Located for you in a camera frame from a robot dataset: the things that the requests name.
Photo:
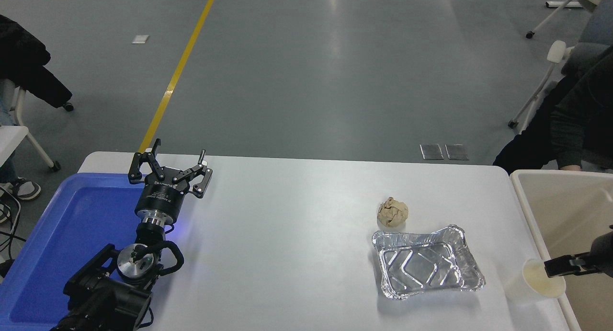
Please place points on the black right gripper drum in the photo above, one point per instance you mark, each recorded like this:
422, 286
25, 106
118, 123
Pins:
604, 254

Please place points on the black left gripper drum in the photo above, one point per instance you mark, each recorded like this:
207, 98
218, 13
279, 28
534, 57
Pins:
160, 197

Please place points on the white paper cup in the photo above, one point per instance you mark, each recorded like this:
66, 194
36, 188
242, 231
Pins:
534, 278

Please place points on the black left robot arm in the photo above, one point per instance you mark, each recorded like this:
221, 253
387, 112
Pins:
110, 297

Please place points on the person's hand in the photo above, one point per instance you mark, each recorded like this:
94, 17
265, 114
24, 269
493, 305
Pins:
571, 167

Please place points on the large pale bin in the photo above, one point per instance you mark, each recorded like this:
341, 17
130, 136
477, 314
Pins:
570, 206

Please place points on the blue plastic tray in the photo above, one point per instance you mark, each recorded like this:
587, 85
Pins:
72, 225

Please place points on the small white floor square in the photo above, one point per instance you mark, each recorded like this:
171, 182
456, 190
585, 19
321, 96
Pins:
140, 39

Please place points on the silver foil tray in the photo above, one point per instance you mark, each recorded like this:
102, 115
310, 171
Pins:
426, 264

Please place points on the person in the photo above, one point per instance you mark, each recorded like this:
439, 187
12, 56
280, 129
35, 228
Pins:
24, 58
584, 110

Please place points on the small white side table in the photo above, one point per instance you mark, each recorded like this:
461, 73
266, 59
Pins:
9, 139

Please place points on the metal floor plate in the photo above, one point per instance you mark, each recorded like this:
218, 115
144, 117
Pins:
457, 152
431, 152

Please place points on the crumpled tan paper ball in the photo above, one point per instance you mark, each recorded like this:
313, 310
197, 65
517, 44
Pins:
392, 212

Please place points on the white chair base with caster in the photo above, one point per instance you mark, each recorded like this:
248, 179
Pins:
558, 4

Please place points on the white frame chair with casters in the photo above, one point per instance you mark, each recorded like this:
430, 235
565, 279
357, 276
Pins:
19, 108

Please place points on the grey chair with white frame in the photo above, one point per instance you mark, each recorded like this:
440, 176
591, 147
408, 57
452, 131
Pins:
591, 53

